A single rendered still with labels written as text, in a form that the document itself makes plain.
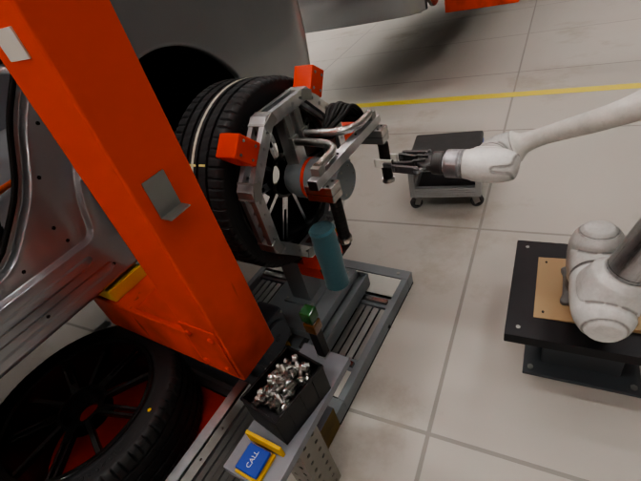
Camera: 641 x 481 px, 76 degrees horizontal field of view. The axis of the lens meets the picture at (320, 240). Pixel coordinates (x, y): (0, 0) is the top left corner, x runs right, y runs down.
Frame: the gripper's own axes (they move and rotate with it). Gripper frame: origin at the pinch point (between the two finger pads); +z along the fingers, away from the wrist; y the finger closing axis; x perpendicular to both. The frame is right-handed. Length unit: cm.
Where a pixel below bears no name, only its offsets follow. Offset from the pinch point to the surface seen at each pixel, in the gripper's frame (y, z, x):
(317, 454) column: -78, -1, -58
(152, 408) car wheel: -95, 41, -33
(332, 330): -29, 23, -66
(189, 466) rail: -100, 26, -44
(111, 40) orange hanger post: -65, 17, 60
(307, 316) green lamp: -58, 2, -17
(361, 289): -1, 23, -69
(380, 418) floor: -49, -6, -83
